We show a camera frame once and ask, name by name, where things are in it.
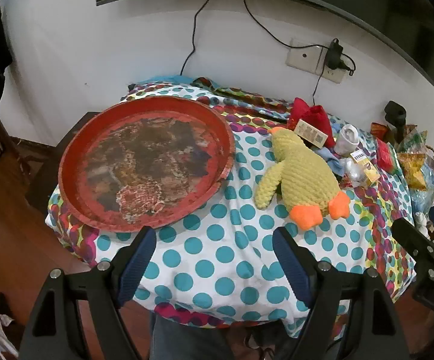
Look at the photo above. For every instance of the small white figurine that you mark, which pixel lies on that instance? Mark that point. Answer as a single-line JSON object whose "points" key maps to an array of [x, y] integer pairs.
{"points": [[420, 222]]}

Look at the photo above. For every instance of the clear plastic bag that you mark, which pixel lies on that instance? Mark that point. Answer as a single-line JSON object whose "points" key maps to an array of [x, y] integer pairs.
{"points": [[432, 172]]}

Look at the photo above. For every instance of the red box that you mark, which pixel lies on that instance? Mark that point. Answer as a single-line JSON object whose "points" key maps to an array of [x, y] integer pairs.
{"points": [[385, 155]]}

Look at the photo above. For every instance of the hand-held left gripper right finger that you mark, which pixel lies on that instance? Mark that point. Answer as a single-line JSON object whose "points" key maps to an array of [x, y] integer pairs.
{"points": [[292, 266]]}

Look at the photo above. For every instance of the small yellow box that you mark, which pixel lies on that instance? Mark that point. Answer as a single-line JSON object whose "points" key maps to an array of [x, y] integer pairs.
{"points": [[370, 174]]}

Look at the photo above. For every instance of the round red tray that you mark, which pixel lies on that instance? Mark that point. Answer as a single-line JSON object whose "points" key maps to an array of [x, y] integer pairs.
{"points": [[145, 165]]}

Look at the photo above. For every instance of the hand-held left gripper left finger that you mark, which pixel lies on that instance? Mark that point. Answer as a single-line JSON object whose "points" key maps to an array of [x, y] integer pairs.
{"points": [[138, 266]]}

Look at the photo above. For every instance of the cardboard label card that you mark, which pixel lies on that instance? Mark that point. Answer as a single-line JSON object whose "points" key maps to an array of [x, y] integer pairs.
{"points": [[310, 132]]}

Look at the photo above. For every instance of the orange red snack packet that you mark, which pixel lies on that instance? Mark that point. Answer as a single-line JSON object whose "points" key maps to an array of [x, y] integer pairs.
{"points": [[378, 129]]}

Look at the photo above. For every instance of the light blue sock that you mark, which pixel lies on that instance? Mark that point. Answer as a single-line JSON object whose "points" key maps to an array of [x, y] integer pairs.
{"points": [[329, 155]]}

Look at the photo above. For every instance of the white power wall socket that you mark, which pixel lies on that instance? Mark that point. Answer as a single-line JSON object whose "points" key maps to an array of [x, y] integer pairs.
{"points": [[333, 75]]}

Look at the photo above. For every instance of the clear plastic wrap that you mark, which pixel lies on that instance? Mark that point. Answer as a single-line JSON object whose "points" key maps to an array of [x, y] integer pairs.
{"points": [[352, 170]]}

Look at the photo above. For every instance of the black television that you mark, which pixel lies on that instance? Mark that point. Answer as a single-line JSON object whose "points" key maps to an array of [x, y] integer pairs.
{"points": [[389, 7]]}

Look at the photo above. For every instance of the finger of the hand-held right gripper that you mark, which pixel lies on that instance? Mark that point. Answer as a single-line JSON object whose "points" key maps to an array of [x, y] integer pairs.
{"points": [[412, 234]]}

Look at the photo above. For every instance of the polka dot tablecloth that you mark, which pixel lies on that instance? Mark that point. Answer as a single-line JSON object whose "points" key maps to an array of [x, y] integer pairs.
{"points": [[217, 240]]}

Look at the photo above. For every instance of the yellow snack bag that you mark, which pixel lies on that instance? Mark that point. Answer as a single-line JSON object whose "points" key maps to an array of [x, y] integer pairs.
{"points": [[412, 168]]}

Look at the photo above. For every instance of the rolled white sock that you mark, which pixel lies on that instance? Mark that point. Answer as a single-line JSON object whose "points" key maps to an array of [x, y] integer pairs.
{"points": [[346, 138]]}

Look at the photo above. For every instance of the white coaxial wall socket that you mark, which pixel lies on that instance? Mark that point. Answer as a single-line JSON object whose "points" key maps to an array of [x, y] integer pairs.
{"points": [[303, 58]]}

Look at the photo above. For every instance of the green snack bag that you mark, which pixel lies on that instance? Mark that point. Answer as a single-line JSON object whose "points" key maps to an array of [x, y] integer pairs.
{"points": [[414, 135]]}

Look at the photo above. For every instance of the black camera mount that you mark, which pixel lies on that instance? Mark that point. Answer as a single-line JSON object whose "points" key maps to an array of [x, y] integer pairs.
{"points": [[395, 114]]}

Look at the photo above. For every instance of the yellow duck plush toy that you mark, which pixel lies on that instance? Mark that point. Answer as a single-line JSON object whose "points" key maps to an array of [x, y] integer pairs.
{"points": [[303, 168]]}

